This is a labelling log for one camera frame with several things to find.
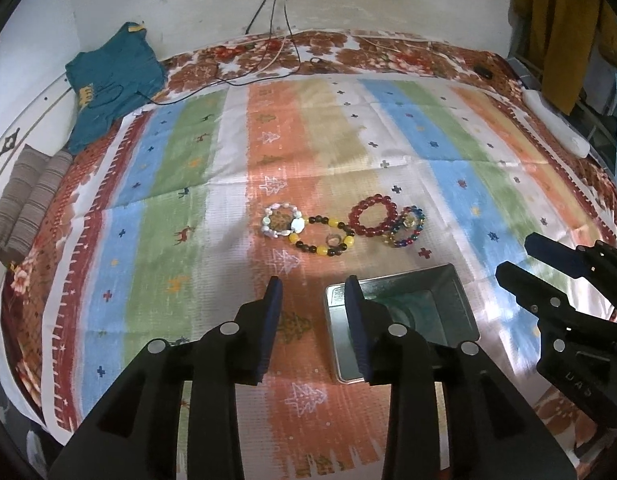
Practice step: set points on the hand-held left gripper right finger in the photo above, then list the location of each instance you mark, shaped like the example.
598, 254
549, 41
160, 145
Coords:
357, 330

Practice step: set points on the white power strip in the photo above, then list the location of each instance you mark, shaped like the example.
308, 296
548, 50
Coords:
553, 120

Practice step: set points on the green bangle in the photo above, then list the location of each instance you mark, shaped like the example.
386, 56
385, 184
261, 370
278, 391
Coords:
413, 310

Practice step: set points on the metal tin box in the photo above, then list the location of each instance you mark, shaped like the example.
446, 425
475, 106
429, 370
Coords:
458, 310

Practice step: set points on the striped colourful mat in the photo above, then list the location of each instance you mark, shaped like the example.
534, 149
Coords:
188, 170

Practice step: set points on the teal shirt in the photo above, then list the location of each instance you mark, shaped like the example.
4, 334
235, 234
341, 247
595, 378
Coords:
113, 75

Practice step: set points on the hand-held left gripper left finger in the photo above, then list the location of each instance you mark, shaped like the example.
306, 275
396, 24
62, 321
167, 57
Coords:
271, 325

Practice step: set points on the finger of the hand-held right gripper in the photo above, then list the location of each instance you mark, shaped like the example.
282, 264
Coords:
525, 287
553, 256

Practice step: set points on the mustard yellow hanging cloth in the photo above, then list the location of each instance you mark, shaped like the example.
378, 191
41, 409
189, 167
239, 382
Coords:
563, 25

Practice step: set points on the brown striped pillow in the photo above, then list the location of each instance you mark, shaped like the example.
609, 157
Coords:
28, 200

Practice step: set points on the pale blue hanging cloth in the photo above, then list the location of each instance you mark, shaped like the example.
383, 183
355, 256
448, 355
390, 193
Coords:
600, 77

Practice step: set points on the small black object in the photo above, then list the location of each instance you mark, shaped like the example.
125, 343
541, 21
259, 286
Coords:
483, 72

